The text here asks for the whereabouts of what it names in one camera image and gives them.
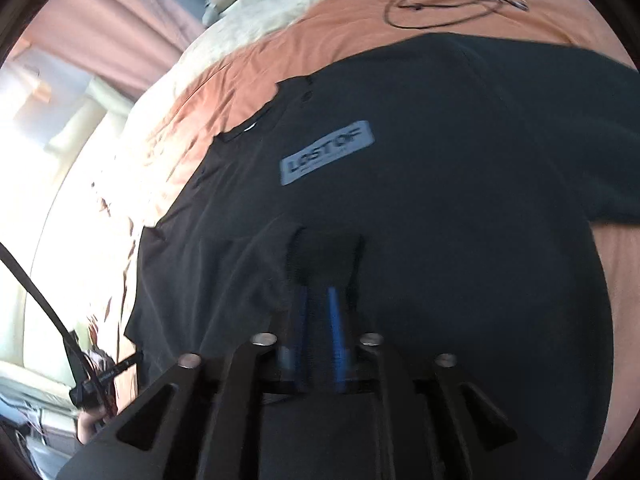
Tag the pink curtain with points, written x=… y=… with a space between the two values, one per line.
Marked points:
x=125 y=20

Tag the orange bed blanket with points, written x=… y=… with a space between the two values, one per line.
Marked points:
x=350 y=35

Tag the black T-shirt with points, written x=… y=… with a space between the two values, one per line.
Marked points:
x=425 y=185

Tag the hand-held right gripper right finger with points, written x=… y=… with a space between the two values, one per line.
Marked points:
x=336 y=332

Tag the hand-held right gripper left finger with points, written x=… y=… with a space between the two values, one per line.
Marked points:
x=299 y=332

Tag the person's left hand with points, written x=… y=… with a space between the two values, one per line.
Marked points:
x=87 y=425

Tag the cream blanket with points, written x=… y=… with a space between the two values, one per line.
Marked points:
x=280 y=10

